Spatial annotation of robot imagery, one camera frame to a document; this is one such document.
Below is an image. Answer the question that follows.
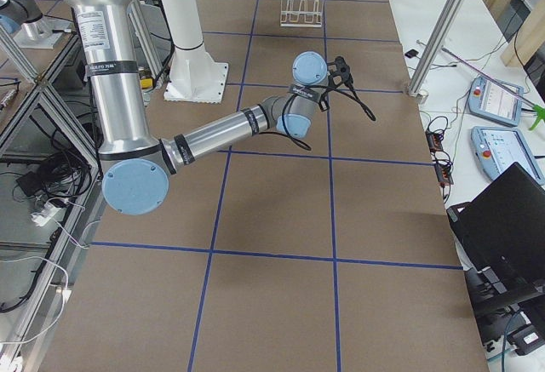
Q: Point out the purple metal rod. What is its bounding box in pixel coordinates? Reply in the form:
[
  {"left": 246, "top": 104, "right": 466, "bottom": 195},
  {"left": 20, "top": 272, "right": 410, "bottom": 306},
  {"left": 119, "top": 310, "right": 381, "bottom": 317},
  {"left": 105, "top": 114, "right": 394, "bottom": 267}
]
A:
[{"left": 441, "top": 47, "right": 539, "bottom": 109}]

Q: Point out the small black device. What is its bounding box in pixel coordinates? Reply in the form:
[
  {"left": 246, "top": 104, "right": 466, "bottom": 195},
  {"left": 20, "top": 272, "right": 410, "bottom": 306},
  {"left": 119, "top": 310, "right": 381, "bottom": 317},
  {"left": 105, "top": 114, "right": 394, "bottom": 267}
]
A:
[{"left": 404, "top": 49, "right": 419, "bottom": 58}]

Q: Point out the teach pendant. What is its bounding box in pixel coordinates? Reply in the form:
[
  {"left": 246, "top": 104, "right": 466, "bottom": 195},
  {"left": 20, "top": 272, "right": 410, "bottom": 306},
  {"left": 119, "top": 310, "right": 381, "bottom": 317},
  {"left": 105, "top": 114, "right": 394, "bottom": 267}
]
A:
[
  {"left": 468, "top": 77, "right": 523, "bottom": 127},
  {"left": 471, "top": 126, "right": 544, "bottom": 185}
]

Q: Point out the black power brick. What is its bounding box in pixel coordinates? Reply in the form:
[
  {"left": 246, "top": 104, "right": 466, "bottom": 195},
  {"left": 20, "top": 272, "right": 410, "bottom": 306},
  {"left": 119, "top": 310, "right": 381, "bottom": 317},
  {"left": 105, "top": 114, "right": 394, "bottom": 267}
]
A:
[{"left": 15, "top": 172, "right": 43, "bottom": 197}]

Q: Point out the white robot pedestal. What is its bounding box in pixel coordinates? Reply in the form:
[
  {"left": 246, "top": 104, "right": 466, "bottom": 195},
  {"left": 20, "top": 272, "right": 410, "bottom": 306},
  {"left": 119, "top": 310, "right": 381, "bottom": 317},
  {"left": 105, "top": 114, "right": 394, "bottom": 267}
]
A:
[{"left": 162, "top": 0, "right": 228, "bottom": 103}]

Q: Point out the white wire cup holder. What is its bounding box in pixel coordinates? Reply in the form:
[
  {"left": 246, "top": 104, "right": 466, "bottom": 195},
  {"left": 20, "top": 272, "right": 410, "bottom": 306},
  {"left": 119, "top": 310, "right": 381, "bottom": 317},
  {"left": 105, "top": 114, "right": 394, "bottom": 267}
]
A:
[{"left": 279, "top": 0, "right": 325, "bottom": 28}]

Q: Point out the orange black power strip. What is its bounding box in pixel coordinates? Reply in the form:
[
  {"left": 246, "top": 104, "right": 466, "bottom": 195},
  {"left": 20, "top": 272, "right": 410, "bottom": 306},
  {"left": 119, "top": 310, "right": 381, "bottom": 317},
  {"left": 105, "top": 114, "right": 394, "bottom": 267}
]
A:
[{"left": 425, "top": 129, "right": 454, "bottom": 187}]

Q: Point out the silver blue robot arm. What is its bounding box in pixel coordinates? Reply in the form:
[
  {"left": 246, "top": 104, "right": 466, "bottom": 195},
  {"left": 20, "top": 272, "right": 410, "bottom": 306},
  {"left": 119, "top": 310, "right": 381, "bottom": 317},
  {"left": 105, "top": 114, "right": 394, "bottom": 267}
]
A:
[{"left": 64, "top": 0, "right": 328, "bottom": 215}]

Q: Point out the upper teach pendant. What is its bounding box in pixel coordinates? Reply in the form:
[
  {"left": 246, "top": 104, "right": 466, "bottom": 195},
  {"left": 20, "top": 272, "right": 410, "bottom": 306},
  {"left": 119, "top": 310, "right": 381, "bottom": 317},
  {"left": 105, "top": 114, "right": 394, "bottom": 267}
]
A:
[{"left": 468, "top": 77, "right": 523, "bottom": 127}]

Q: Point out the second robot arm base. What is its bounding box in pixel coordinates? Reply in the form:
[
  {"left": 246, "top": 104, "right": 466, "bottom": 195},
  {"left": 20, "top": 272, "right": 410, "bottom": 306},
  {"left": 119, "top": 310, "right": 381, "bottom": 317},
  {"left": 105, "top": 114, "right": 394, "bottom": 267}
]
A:
[{"left": 1, "top": 0, "right": 74, "bottom": 49}]

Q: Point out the black laptop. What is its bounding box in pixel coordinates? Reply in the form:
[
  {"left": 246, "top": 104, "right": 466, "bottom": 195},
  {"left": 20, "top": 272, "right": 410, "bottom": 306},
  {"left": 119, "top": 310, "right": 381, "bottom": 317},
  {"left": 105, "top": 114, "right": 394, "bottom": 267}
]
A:
[{"left": 447, "top": 163, "right": 544, "bottom": 283}]

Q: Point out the green plastic clamp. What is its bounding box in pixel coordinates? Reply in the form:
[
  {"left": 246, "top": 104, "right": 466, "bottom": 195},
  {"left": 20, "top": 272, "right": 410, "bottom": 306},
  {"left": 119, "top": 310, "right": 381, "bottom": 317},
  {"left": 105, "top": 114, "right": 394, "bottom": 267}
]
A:
[{"left": 529, "top": 105, "right": 545, "bottom": 131}]

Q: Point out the white power adapter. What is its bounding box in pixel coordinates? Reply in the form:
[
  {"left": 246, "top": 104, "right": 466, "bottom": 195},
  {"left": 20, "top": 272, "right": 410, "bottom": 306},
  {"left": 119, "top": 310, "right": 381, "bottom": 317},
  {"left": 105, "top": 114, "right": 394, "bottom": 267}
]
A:
[{"left": 31, "top": 202, "right": 62, "bottom": 227}]

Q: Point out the white cable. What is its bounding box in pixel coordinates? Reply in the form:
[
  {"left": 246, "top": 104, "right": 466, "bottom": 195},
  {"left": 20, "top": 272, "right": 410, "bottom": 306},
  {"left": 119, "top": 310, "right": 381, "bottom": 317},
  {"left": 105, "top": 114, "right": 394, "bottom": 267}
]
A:
[{"left": 0, "top": 199, "right": 103, "bottom": 345}]

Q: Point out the lower teach pendant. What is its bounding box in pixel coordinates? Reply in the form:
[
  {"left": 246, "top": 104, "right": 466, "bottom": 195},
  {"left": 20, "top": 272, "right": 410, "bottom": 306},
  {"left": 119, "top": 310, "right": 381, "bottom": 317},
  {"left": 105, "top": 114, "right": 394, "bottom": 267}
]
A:
[{"left": 471, "top": 126, "right": 544, "bottom": 185}]

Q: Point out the aluminium frame post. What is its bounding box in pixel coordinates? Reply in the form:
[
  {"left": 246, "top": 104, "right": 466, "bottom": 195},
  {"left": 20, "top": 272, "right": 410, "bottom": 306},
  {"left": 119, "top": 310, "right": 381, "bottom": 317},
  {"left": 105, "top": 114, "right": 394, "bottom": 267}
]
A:
[{"left": 406, "top": 0, "right": 464, "bottom": 105}]

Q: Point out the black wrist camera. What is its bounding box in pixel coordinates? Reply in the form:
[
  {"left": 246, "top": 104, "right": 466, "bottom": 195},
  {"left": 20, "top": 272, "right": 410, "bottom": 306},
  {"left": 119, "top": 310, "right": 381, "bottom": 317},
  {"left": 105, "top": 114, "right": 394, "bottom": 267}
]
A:
[{"left": 327, "top": 56, "right": 353, "bottom": 89}]

